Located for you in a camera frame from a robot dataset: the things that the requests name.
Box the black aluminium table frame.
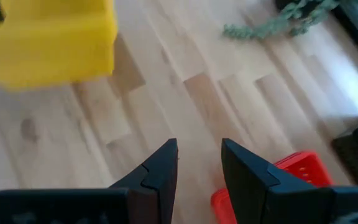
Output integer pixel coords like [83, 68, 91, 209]
[334, 0, 358, 71]

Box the yellow plastic slotted basket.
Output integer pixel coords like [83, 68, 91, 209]
[0, 0, 119, 91]

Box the red plastic slotted basket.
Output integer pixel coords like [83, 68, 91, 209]
[210, 151, 335, 224]

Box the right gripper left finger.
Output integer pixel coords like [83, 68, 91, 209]
[0, 138, 179, 224]

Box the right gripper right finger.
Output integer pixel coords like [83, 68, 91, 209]
[221, 138, 358, 224]

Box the potted succulent plant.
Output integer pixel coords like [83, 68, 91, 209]
[222, 0, 358, 40]

